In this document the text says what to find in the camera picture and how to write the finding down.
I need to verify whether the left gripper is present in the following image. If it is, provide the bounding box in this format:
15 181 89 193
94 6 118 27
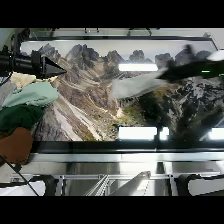
30 49 48 80

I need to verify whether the light grey garment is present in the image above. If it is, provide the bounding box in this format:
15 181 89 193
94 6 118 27
111 67 168 100

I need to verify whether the cream garment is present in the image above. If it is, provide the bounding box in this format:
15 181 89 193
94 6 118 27
10 72 58 90

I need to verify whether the mint green garment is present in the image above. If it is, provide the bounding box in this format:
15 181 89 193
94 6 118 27
1 81 61 109

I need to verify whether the dark green garment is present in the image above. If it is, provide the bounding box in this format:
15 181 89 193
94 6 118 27
0 104 45 135

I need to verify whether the brown garment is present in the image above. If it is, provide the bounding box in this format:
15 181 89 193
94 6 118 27
0 126 35 167

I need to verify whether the black cable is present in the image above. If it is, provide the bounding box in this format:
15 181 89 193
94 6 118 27
0 154 40 197

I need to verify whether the silver frame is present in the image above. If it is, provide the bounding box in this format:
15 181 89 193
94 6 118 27
0 151 224 197

